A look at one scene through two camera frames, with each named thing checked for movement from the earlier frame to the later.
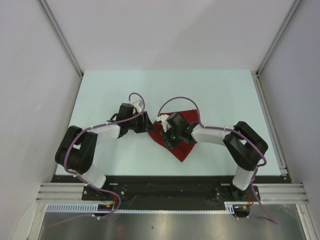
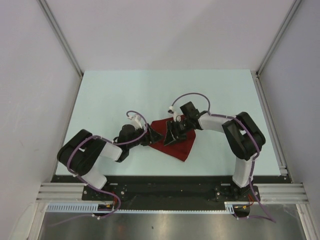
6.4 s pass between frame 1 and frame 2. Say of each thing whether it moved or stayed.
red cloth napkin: moved
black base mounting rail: stayed
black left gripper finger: moved
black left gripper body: moved
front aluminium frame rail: stayed
